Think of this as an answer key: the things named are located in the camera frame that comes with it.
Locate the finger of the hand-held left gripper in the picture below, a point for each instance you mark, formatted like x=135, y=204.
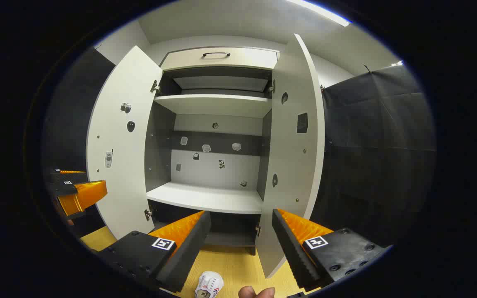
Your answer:
x=85, y=194
x=73, y=177

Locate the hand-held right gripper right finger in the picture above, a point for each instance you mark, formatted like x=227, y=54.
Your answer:
x=294, y=256

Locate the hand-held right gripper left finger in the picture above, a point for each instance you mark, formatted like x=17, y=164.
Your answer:
x=189, y=256

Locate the white canvas shoe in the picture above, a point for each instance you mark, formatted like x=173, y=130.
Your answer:
x=209, y=284

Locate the white shoe cabinet door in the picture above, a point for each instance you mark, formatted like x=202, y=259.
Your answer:
x=118, y=182
x=292, y=165

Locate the white cabinet drawer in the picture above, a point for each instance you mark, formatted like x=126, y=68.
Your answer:
x=222, y=60

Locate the black backdrop cloth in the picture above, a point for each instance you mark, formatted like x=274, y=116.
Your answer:
x=379, y=145

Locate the black cloth clip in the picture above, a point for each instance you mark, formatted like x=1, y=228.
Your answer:
x=367, y=68

